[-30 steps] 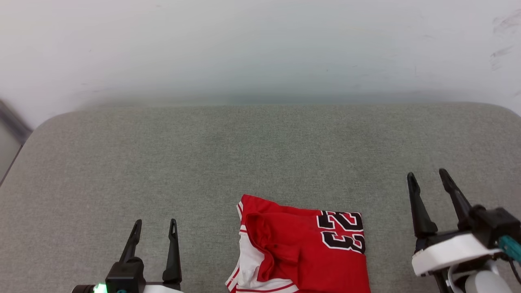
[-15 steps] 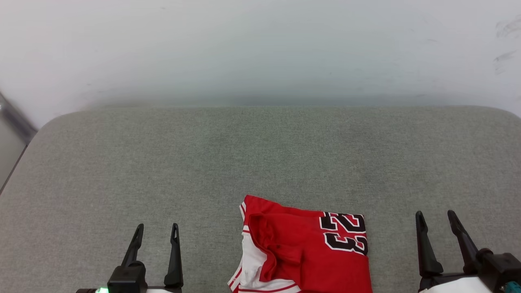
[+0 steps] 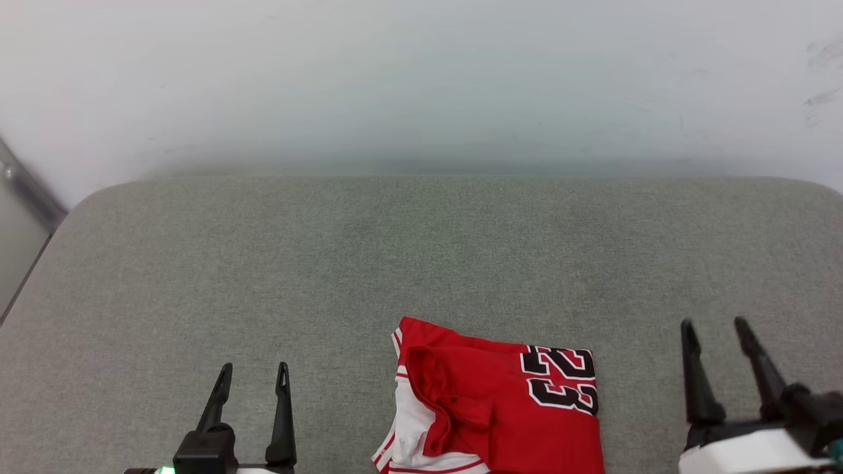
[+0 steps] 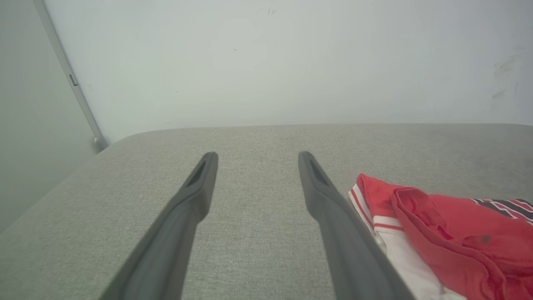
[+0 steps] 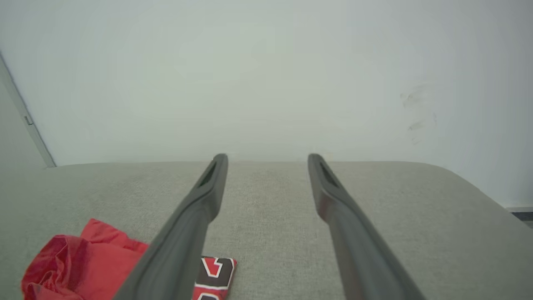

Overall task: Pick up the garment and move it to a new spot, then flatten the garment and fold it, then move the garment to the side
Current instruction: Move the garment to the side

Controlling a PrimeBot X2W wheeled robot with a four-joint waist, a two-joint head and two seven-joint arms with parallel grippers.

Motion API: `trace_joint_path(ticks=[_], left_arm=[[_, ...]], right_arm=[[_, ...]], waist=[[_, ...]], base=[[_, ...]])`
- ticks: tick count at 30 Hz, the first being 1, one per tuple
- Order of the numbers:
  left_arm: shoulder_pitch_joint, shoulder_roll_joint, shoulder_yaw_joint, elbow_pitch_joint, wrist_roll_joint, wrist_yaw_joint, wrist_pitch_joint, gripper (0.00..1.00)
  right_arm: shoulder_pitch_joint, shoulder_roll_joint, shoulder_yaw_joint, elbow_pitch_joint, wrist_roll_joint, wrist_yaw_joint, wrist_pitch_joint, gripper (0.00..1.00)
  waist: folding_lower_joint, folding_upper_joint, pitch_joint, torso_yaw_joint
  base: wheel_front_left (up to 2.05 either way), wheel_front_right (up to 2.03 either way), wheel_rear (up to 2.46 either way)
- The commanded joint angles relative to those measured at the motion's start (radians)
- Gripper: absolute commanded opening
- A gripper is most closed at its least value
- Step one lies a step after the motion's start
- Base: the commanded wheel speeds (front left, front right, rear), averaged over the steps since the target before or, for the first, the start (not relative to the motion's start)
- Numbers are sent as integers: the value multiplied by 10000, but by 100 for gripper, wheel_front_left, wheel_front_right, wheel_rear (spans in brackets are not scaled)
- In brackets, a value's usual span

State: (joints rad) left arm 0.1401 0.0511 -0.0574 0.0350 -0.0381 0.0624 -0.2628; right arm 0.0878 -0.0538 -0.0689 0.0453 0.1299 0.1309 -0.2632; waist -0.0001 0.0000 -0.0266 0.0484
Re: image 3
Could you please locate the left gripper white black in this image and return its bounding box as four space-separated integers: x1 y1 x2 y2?
124 361 297 474

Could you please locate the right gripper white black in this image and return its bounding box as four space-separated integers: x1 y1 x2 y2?
678 317 843 474

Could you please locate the grey fabric sofa cushion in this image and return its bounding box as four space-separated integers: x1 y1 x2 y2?
0 174 843 474

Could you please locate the red basketball jersey number 23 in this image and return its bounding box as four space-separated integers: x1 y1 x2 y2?
371 316 605 474

